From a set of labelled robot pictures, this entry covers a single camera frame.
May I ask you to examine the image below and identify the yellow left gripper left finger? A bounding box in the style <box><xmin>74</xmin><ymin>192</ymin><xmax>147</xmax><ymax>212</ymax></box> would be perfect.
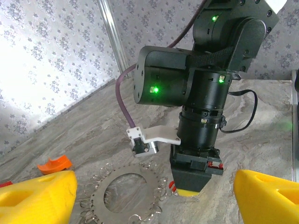
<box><xmin>0</xmin><ymin>170</ymin><xmax>78</xmax><ymax>224</ymax></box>

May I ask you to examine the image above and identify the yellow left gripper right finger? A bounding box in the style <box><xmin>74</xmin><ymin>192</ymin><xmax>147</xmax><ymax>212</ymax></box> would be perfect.
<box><xmin>233</xmin><ymin>169</ymin><xmax>299</xmax><ymax>224</ymax></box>

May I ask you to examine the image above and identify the orange curved plastic piece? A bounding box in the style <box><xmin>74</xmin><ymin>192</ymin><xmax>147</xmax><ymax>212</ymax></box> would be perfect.
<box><xmin>37</xmin><ymin>155</ymin><xmax>73</xmax><ymax>175</ymax></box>

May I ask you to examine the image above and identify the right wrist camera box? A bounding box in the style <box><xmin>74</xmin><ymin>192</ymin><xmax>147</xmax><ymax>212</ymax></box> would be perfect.
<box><xmin>126</xmin><ymin>125</ymin><xmax>182</xmax><ymax>158</ymax></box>

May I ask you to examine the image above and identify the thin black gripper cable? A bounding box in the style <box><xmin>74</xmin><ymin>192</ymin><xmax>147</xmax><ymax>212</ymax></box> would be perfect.
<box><xmin>219</xmin><ymin>90</ymin><xmax>259</xmax><ymax>134</ymax></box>

